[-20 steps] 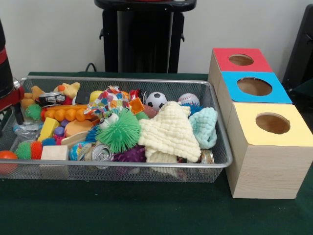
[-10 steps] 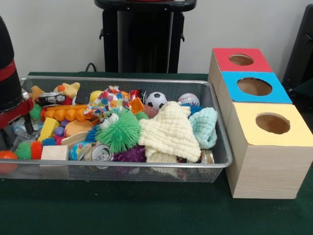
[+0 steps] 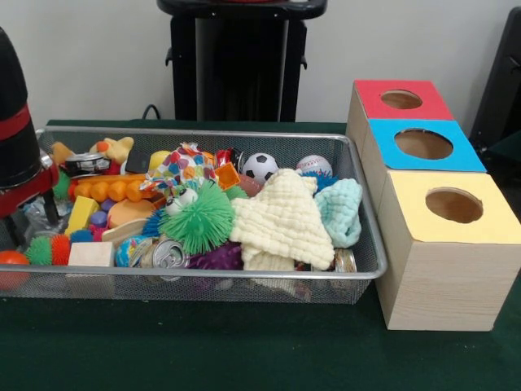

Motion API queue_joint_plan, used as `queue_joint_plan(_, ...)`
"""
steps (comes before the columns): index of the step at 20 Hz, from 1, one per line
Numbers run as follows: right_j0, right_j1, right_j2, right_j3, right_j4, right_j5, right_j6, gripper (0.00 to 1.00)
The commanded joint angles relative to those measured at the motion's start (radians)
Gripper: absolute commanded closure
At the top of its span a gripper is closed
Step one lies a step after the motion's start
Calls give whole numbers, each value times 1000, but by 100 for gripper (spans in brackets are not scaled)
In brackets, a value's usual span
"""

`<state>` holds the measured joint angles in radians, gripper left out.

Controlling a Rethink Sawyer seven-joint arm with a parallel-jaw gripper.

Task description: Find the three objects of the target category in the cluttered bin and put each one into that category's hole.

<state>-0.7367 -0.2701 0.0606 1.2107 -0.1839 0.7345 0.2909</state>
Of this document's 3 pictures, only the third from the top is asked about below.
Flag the wooden box with three holes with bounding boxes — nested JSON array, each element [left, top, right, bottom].
[[345, 79, 521, 332]]

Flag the light blue waffle cloth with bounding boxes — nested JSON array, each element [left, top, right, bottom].
[[313, 178, 364, 248]]

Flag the dark green table cloth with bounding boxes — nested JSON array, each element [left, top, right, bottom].
[[484, 130, 521, 164], [0, 119, 521, 391]]

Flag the small white baseball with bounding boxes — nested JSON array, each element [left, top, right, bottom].
[[296, 155, 334, 177]]

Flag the colourful heart-print cloth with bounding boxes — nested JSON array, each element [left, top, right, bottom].
[[140, 142, 219, 196]]

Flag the plain wooden block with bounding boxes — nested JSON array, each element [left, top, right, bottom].
[[68, 241, 115, 268]]

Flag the cream waffle cloth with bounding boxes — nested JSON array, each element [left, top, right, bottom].
[[228, 168, 335, 272]]

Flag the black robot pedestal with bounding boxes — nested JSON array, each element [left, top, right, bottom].
[[156, 0, 329, 122]]

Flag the shallow wire mesh bin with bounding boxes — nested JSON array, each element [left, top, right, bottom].
[[0, 125, 388, 305]]

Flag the orange bumpy toy block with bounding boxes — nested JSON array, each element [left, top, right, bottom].
[[68, 174, 154, 204]]

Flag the green spiky googly-eyed toy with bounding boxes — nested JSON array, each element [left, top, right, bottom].
[[159, 180, 236, 254]]

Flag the yellow wooden block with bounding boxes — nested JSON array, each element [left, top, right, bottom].
[[63, 195, 100, 236]]

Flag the crushed clear plastic bottle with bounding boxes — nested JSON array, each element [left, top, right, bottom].
[[20, 197, 72, 236]]

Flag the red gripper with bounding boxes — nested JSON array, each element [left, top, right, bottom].
[[0, 164, 61, 252]]

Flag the small soccer ball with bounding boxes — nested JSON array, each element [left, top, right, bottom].
[[243, 152, 281, 184]]

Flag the black upright panel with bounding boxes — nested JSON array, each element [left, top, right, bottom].
[[467, 6, 521, 152]]

